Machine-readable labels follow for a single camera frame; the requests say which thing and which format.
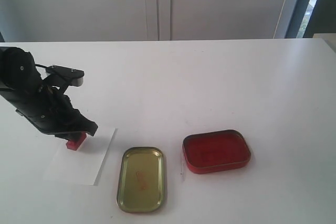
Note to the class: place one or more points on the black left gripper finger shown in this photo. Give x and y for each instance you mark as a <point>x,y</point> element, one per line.
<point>72,135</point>

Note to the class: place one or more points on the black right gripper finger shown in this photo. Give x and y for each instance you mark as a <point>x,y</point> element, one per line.
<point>82,124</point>

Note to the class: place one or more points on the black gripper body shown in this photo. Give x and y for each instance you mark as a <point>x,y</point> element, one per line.
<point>48,109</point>

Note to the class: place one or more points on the red stamp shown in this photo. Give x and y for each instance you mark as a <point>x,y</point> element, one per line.
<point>76,142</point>

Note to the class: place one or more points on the red ink pad tin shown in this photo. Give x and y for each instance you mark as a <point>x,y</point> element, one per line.
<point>215,151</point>

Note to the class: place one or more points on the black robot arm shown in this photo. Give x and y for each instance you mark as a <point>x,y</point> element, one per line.
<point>19,72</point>

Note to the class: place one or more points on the white paper sheet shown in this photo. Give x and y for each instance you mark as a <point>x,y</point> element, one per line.
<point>82,166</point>

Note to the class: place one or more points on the gold metal tin lid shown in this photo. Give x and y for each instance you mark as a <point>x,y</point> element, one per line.
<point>141,185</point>

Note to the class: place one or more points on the white cabinet doors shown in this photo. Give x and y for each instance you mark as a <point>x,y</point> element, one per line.
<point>129,20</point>

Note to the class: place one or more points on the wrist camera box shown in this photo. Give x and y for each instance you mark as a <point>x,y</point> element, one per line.
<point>59,76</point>

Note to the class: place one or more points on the dark window frame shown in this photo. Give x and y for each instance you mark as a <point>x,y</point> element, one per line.
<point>311,17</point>

